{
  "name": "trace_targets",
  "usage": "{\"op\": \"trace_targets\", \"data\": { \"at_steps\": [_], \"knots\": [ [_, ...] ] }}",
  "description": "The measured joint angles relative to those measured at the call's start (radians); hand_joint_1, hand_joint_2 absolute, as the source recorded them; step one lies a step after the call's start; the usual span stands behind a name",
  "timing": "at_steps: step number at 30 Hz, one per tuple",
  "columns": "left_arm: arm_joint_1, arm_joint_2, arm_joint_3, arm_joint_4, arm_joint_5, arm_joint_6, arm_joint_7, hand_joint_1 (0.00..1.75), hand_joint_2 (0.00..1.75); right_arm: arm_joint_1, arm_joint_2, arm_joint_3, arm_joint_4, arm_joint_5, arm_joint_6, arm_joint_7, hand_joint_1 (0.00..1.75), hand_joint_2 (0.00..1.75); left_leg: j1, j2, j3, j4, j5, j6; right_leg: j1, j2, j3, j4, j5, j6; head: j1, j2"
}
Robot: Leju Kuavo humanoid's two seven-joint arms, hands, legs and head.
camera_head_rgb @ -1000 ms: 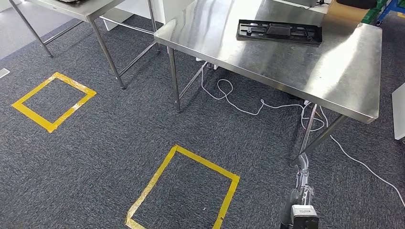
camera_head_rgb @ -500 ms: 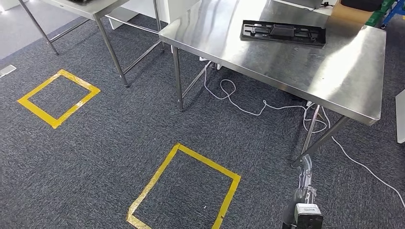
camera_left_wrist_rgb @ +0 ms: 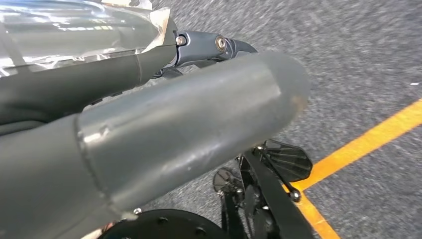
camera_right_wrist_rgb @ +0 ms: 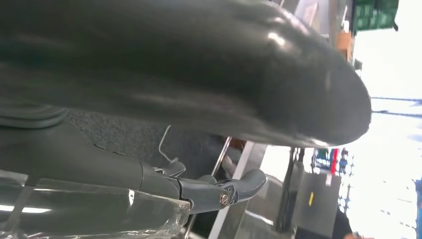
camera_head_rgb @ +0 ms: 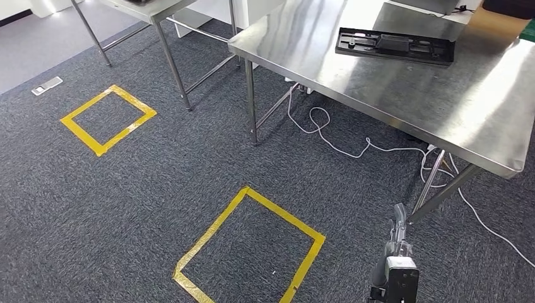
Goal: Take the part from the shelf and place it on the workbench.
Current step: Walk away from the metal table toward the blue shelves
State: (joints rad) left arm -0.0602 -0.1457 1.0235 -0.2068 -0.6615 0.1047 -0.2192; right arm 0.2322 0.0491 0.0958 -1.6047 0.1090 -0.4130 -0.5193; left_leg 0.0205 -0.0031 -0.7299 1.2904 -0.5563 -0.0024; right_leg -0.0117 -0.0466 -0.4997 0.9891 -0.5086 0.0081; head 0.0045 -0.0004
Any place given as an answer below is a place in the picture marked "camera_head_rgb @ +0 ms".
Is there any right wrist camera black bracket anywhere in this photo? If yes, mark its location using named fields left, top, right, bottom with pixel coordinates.
left=367, top=256, right=420, bottom=303

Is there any black bag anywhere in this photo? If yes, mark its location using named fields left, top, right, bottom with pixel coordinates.
left=483, top=0, right=535, bottom=20

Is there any green object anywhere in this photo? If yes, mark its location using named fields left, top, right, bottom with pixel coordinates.
left=519, top=18, right=535, bottom=43

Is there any stainless steel table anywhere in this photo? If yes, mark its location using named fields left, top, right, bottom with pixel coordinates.
left=71, top=0, right=241, bottom=112

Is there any white desk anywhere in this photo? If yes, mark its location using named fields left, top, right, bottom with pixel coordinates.
left=384, top=0, right=481, bottom=25

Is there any yellow floor tape square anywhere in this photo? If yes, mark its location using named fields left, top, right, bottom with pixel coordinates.
left=172, top=186, right=326, bottom=303
left=59, top=84, right=158, bottom=158

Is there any black plastic panel part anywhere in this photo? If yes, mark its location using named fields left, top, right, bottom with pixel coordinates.
left=335, top=27, right=456, bottom=67

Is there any white floor cable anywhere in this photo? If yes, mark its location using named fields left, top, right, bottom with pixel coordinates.
left=286, top=83, right=456, bottom=189
left=448, top=153, right=535, bottom=268

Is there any brown cardboard box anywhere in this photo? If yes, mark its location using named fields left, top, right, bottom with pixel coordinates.
left=466, top=6, right=532, bottom=42

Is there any grey case yellow label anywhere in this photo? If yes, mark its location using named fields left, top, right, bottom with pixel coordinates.
left=391, top=0, right=461, bottom=15

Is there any stainless steel workbench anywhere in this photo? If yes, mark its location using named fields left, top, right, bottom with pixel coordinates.
left=227, top=0, right=535, bottom=225

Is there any silver floor outlet plate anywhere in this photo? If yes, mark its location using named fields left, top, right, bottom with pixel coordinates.
left=31, top=76, right=64, bottom=97

